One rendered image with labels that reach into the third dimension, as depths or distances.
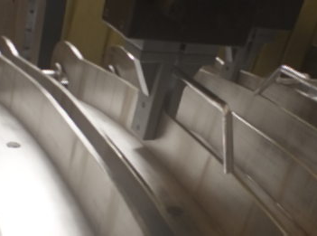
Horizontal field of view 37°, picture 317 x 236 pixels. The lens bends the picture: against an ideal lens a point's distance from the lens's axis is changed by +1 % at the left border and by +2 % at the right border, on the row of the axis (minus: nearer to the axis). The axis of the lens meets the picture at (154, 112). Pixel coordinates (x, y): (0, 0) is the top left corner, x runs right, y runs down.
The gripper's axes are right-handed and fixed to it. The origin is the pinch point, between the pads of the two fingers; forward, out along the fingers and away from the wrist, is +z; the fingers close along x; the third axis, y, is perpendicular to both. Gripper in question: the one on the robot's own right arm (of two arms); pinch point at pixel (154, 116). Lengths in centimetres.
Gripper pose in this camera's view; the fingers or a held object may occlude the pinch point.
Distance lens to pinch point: 45.4
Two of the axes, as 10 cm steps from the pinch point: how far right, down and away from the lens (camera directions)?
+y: 5.0, 4.5, -7.4
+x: 8.3, -0.2, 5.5
